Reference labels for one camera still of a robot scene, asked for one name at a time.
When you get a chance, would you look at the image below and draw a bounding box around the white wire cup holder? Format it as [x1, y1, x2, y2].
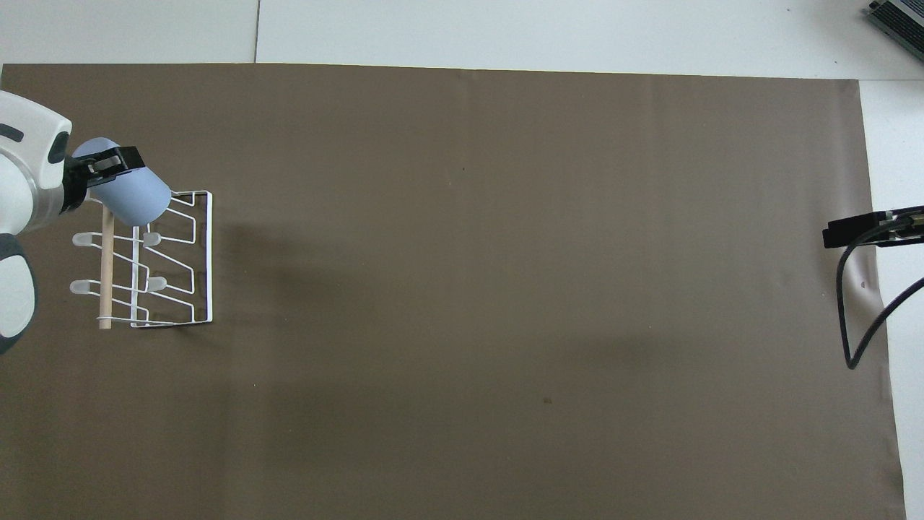
[69, 189, 215, 331]

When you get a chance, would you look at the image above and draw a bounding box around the black cable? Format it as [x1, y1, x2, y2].
[835, 215, 924, 371]

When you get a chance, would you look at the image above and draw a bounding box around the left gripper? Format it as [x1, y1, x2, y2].
[61, 146, 146, 215]

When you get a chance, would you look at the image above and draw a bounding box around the grey metal box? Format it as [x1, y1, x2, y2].
[866, 0, 924, 43]

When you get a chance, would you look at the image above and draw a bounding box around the light blue cup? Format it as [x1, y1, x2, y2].
[71, 136, 173, 228]

